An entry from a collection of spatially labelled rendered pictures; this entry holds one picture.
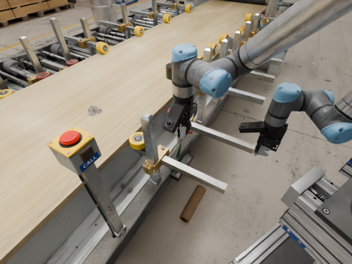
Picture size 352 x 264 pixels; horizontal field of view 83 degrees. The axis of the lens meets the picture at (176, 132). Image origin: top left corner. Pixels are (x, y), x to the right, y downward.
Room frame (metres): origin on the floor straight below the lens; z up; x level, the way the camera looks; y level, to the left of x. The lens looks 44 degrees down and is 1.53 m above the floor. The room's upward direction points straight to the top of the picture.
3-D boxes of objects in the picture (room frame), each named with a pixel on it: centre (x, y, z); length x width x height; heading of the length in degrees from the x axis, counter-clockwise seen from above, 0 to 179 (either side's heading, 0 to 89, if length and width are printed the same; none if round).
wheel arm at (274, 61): (1.39, -0.48, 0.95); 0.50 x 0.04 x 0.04; 60
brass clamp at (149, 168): (0.54, 0.09, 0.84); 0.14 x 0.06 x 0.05; 150
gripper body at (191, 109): (0.58, -0.03, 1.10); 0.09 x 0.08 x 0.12; 150
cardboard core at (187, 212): (0.74, -0.14, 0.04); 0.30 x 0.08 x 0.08; 150
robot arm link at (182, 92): (0.58, -0.02, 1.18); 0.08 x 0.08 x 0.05
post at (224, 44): (1.17, -0.28, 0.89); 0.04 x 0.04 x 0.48; 60
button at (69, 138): (0.30, 0.23, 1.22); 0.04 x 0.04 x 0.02
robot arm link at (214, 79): (0.51, -0.10, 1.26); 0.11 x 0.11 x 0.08; 39
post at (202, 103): (0.96, -0.16, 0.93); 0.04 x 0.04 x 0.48; 60
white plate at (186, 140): (0.70, -0.03, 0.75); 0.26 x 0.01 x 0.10; 150
